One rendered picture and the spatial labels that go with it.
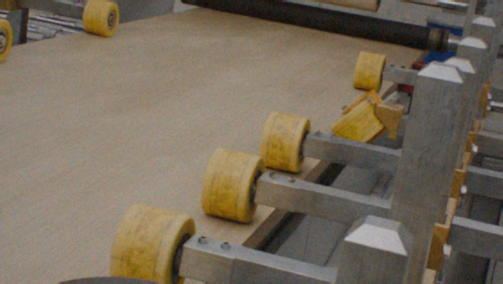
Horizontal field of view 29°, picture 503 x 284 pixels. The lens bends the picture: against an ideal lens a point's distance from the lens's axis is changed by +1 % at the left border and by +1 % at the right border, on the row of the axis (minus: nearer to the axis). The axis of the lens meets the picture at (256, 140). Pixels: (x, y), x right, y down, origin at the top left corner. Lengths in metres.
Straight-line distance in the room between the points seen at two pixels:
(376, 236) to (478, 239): 0.56
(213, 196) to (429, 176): 0.39
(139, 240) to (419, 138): 0.27
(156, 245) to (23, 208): 0.27
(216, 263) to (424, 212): 0.20
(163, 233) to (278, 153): 0.49
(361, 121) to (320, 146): 0.23
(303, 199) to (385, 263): 0.58
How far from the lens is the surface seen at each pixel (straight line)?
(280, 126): 1.33
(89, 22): 2.23
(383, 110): 1.56
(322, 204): 1.09
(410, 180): 0.76
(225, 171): 1.09
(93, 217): 1.08
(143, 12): 3.45
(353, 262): 0.52
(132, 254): 0.86
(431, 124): 0.75
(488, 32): 1.49
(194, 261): 0.87
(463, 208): 2.08
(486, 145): 1.56
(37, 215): 1.08
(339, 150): 1.33
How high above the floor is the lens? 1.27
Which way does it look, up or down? 14 degrees down
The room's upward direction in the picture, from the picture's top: 9 degrees clockwise
